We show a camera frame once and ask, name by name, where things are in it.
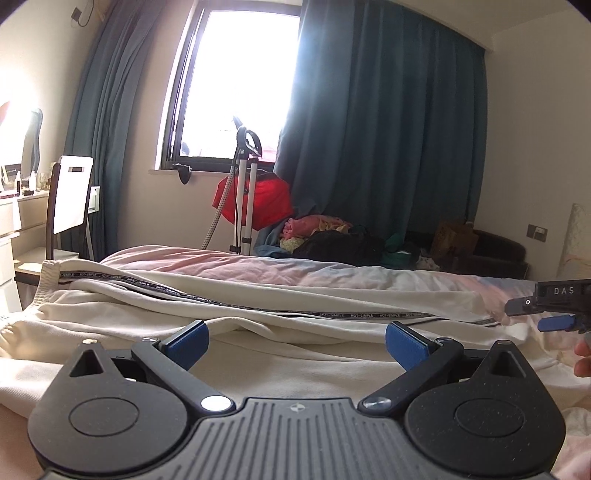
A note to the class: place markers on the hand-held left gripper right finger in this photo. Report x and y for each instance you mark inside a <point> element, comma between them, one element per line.
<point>408,346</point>

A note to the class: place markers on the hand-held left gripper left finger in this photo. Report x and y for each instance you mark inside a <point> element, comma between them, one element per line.
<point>187,344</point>

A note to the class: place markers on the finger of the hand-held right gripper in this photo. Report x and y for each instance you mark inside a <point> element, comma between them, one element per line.
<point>521,307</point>
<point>558,324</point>

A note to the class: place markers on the white pants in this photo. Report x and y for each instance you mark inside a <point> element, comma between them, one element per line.
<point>277,295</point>

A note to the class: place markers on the person's right hand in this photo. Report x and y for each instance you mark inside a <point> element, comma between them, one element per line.
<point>585,369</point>

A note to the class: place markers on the beige quilted headboard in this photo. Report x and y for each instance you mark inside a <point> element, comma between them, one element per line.
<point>577,240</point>

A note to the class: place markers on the black sofa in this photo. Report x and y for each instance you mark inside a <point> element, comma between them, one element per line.
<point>498,249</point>

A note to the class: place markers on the bed with pastel sheet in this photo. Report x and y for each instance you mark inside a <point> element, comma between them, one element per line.
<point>369,273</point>

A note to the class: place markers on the patterned white cloth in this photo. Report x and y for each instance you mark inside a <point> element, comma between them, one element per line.
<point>427,263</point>

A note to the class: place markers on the brown paper bag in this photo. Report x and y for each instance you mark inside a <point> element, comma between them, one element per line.
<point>455,240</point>

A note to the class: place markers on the black garment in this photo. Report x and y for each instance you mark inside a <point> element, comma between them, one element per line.
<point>337,247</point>

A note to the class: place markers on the light blue cloth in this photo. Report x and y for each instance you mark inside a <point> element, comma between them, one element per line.
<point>270,244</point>

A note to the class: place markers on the pink garment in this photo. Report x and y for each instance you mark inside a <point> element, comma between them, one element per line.
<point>300,226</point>

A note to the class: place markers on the red garment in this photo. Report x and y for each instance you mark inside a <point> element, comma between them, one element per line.
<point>270,201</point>

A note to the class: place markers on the small black object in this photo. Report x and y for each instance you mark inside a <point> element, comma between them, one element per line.
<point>183,173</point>

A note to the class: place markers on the white backed chair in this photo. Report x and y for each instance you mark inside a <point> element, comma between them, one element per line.
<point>71,194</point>

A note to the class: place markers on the white dresser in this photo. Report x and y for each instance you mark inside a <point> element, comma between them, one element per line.
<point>23,221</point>

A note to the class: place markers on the garment steamer stand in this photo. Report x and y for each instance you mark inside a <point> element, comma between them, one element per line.
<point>249,143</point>

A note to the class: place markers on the wide blue curtain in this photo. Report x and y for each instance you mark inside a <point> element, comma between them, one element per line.
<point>392,129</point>

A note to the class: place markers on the cosmetic bottles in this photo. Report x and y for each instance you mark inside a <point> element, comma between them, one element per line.
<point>27,182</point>

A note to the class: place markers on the narrow blue curtain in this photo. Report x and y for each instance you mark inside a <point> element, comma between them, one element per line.
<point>115,115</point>

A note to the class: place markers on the wavy blue framed mirror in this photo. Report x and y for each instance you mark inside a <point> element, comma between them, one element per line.
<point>36,138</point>

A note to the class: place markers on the dark framed window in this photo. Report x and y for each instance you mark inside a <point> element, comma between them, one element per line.
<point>235,83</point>

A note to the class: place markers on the metal wall switch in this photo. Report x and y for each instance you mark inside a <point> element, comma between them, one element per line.
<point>538,231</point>

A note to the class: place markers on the white wall box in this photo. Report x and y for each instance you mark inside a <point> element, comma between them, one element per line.
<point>94,199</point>

